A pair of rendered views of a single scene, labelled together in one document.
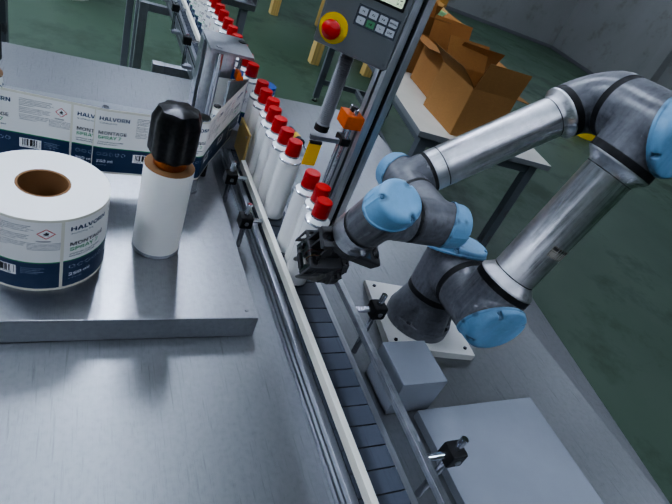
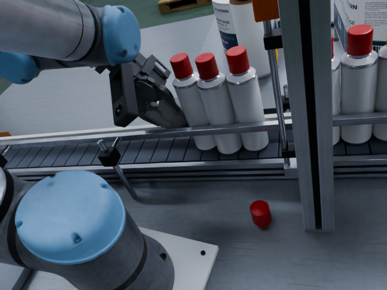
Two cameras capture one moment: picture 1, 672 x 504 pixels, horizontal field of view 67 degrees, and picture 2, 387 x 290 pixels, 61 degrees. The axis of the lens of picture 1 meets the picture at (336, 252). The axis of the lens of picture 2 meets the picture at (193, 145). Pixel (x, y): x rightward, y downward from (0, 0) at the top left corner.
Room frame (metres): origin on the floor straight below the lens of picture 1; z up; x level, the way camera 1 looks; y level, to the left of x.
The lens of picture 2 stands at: (1.30, -0.23, 1.33)
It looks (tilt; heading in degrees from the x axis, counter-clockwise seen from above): 39 degrees down; 151
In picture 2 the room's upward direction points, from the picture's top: 21 degrees counter-clockwise
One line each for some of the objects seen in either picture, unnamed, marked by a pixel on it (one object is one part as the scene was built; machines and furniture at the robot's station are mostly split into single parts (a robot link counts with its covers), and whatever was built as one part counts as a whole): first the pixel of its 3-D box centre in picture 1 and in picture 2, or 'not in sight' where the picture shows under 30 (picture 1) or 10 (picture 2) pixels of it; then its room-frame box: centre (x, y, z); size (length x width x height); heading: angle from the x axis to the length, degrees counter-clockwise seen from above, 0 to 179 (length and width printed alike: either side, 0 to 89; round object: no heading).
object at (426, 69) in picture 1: (453, 65); not in sight; (3.12, -0.18, 0.97); 0.53 x 0.45 x 0.37; 117
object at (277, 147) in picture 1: (275, 167); (357, 89); (1.08, 0.21, 0.98); 0.05 x 0.05 x 0.20
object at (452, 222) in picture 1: (430, 217); (35, 45); (0.76, -0.12, 1.19); 0.11 x 0.11 x 0.08; 31
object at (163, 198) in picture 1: (166, 182); (251, 12); (0.77, 0.33, 1.03); 0.09 x 0.09 x 0.30
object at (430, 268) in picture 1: (450, 265); (80, 228); (0.94, -0.24, 1.01); 0.13 x 0.12 x 0.14; 31
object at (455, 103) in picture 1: (474, 90); not in sight; (2.75, -0.31, 0.97); 0.51 x 0.42 x 0.37; 120
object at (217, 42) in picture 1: (228, 44); not in sight; (1.28, 0.47, 1.14); 0.14 x 0.11 x 0.01; 34
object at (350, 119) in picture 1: (317, 171); (285, 83); (1.03, 0.11, 1.05); 0.10 x 0.04 x 0.33; 124
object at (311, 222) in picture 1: (308, 242); (194, 105); (0.85, 0.06, 0.98); 0.05 x 0.05 x 0.20
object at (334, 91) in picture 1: (335, 89); not in sight; (1.18, 0.16, 1.18); 0.04 x 0.04 x 0.21
